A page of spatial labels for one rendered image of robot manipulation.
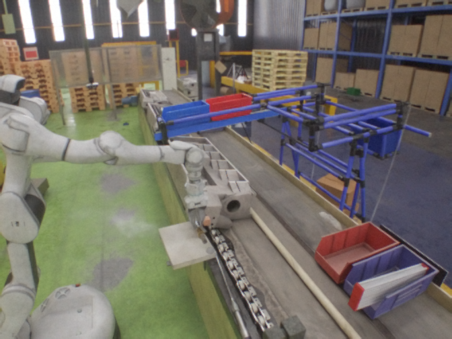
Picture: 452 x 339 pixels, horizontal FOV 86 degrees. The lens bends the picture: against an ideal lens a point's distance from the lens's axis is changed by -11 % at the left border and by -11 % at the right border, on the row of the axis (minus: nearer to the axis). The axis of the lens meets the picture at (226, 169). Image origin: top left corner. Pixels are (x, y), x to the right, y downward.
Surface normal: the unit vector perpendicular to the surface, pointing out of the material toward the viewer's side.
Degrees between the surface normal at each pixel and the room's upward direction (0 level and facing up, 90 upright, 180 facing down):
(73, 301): 73
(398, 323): 0
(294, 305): 0
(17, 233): 90
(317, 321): 0
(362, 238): 88
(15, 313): 90
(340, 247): 88
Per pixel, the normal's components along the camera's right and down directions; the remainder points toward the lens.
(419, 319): 0.00, -0.91
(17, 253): 0.39, 0.39
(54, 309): 0.37, 0.11
